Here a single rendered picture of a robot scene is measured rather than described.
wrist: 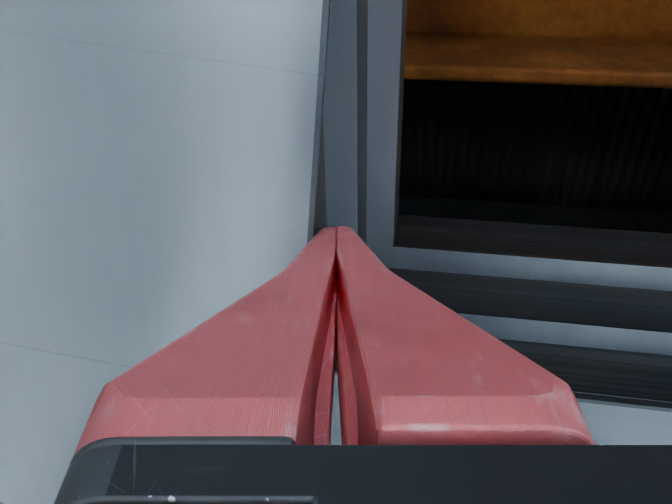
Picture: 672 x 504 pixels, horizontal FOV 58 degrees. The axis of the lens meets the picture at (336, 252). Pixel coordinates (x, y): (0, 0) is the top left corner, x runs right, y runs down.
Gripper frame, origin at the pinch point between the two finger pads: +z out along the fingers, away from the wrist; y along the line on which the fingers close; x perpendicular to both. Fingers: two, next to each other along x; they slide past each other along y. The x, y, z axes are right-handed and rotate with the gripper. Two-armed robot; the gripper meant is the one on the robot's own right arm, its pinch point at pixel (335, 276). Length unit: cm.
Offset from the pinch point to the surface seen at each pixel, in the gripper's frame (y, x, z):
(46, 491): 9.3, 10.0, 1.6
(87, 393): 6.6, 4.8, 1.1
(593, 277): -6.5, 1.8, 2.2
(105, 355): 5.7, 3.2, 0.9
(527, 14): -8.2, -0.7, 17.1
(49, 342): 7.1, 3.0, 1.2
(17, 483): 10.2, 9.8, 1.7
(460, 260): -3.2, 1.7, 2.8
